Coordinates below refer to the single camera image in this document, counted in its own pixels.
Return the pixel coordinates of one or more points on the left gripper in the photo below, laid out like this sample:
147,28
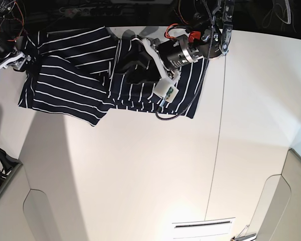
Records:
148,61

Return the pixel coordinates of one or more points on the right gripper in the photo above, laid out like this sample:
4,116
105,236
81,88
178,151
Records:
18,59

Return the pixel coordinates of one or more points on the navy white striped T-shirt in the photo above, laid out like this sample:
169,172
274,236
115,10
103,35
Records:
77,79

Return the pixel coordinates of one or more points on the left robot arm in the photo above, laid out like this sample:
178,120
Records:
204,32

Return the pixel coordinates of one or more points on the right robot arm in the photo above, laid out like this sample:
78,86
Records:
17,50

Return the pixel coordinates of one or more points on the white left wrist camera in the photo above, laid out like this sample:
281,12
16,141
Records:
166,90

